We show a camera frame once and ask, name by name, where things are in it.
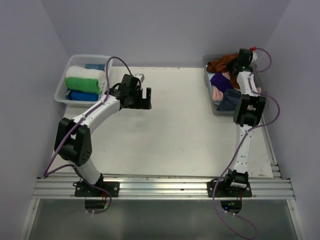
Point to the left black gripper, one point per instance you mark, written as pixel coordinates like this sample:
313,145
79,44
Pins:
143,103

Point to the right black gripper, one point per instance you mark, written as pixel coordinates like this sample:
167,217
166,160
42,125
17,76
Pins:
229,65

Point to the brown towel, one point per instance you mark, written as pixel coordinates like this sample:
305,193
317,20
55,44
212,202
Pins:
221,66

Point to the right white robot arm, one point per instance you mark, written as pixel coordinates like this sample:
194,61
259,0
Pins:
247,115

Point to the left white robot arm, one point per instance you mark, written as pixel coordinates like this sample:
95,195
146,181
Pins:
73,140

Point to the purple towel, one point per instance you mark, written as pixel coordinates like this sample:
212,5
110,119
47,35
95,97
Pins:
221,82

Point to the clear grey plastic bin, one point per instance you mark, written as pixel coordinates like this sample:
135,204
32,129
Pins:
205,60

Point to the dark grey-blue towel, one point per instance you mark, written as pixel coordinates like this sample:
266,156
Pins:
229,101

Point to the green rolled towel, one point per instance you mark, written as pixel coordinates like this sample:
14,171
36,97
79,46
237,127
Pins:
85,85

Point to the pink towel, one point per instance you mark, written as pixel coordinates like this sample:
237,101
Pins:
217,95

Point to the white plastic basket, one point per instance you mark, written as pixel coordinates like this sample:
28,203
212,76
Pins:
81,60

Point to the blue rolled towel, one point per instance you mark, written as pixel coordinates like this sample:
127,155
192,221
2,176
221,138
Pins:
81,96

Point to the white rolled towel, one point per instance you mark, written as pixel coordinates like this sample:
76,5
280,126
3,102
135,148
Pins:
81,72

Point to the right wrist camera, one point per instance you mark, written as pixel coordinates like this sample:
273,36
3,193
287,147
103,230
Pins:
254,55

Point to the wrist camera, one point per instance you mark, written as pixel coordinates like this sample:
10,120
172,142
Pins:
140,76
254,55

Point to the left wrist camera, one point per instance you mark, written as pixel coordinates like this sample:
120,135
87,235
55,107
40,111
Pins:
140,76

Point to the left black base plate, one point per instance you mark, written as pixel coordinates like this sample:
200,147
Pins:
104,189

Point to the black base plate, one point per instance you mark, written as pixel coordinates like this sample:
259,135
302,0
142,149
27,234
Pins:
223,191
104,189

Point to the aluminium front rail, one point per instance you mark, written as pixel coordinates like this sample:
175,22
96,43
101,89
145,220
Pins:
62,186

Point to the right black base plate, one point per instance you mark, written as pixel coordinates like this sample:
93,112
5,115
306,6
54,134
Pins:
223,191

